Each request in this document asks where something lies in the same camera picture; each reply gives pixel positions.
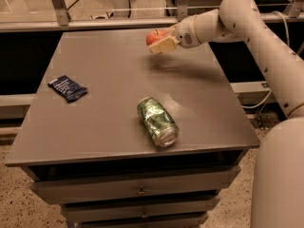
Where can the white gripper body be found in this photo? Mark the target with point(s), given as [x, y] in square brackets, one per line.
[184, 34]

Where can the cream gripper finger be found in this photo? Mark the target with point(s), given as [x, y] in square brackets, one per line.
[162, 45]
[171, 30]

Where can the red apple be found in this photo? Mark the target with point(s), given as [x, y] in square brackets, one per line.
[154, 36]

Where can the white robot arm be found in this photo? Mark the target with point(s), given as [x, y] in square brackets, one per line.
[278, 187]

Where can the green soda can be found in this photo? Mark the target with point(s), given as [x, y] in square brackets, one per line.
[161, 126]

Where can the grey drawer cabinet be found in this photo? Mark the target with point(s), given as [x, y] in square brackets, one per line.
[101, 134]

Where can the blue snack packet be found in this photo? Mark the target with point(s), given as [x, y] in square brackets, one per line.
[68, 89]

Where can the middle drawer front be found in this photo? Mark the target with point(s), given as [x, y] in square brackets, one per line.
[139, 208]

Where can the drawer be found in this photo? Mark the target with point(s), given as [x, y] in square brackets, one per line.
[136, 185]
[139, 208]
[166, 221]

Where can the bottom drawer front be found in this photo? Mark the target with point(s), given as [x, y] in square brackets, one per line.
[166, 221]

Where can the top drawer front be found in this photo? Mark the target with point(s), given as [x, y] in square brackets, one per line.
[136, 185]

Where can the metal railing frame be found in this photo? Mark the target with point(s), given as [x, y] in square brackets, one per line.
[64, 15]

